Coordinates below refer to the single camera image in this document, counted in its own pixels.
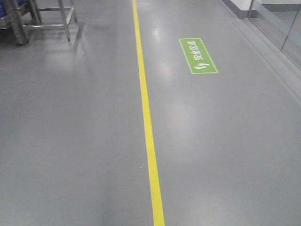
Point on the stainless steel frame stand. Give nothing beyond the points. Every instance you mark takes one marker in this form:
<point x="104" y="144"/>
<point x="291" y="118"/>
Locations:
<point x="25" y="15"/>

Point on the green floor safety sign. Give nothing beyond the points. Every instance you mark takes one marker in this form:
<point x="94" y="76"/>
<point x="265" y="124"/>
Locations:
<point x="197" y="56"/>

